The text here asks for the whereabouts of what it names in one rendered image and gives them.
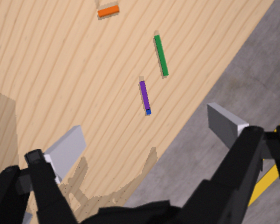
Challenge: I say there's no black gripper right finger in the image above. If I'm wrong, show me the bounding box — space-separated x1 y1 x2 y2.
165 102 280 224

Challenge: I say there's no orange rod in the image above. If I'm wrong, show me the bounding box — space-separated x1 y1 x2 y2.
98 5 120 18

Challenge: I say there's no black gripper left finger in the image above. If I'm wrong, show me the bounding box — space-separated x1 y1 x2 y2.
0 125 87 224

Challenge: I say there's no green rod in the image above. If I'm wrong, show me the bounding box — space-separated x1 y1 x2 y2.
154 35 169 76

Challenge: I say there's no purple rod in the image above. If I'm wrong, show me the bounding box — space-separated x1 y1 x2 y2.
140 81 150 110

